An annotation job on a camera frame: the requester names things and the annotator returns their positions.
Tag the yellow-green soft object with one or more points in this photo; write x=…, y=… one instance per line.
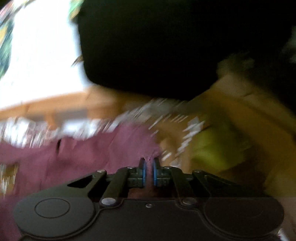
x=212, y=152

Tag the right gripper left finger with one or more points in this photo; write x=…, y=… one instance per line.
x=110, y=189

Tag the black hanging garment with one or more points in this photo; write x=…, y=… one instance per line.
x=172, y=49

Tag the colourful wall poster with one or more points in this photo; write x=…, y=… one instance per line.
x=8, y=13

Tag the wooden bed frame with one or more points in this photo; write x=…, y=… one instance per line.
x=90, y=98

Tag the maroon long-sleeve shirt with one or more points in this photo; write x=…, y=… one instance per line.
x=67, y=159

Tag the brown PF patterned blanket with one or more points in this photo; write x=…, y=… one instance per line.
x=263, y=141

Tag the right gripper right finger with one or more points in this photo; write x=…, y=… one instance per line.
x=188, y=189

